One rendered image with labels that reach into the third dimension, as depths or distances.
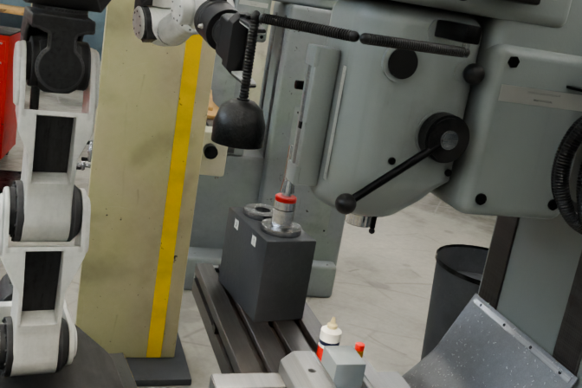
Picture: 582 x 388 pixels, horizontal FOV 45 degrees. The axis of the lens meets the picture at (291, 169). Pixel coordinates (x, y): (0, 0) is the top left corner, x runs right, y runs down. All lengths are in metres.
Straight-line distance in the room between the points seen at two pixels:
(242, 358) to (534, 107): 0.72
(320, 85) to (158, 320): 2.16
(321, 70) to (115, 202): 1.92
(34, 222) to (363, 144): 0.91
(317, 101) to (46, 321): 1.01
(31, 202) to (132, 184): 1.20
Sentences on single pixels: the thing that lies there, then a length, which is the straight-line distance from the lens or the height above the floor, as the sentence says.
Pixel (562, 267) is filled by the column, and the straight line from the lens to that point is 1.32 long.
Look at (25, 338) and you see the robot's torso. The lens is 1.83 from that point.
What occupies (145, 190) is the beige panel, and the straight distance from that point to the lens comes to 2.86.
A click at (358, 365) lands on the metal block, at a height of 1.06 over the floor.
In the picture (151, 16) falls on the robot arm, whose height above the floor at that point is 1.51.
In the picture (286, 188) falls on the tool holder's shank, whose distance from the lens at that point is 1.51.
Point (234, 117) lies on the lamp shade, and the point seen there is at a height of 1.45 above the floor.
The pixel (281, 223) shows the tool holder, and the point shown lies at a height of 1.14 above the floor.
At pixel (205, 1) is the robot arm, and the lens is 1.46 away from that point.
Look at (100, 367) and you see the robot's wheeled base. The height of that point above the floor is 0.57.
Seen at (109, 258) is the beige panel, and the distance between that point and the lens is 2.95.
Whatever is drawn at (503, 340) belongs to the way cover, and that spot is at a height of 1.06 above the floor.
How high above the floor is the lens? 1.62
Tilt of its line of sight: 14 degrees down
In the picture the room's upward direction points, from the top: 10 degrees clockwise
